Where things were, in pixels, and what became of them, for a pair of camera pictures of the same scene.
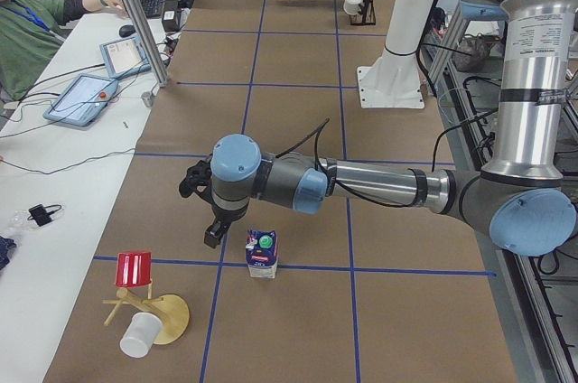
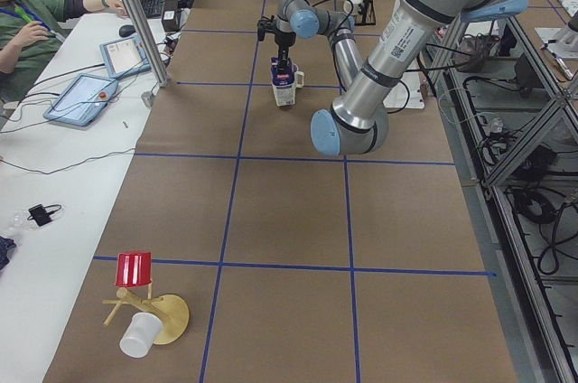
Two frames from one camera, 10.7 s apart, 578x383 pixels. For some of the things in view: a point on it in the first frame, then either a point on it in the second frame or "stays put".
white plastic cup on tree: x=141 y=333 stays put
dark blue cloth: x=5 y=244 stays put
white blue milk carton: x=262 y=252 → x=284 y=80
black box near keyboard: x=171 y=16 stays put
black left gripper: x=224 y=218 → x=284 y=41
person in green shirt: x=31 y=27 stays put
